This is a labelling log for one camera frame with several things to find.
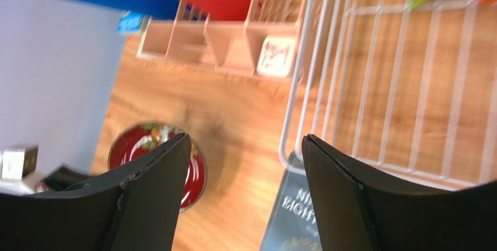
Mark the white wire dish rack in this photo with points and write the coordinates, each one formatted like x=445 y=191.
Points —
x=412 y=93

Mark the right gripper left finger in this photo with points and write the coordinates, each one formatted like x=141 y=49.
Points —
x=132 y=207

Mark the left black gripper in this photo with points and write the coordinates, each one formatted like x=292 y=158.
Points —
x=58 y=180

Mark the red floral plate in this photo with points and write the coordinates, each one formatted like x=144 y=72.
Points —
x=142 y=137

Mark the pink plastic file organizer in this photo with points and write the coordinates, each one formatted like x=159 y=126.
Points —
x=231 y=47

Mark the Nineteen Eighty-Four book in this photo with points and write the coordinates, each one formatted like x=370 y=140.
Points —
x=292 y=224

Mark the blue Treehouse book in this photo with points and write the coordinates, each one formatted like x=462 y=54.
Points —
x=132 y=23

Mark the white power adapter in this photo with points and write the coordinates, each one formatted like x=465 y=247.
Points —
x=277 y=56

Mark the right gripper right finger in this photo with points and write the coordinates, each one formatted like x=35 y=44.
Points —
x=358 y=207

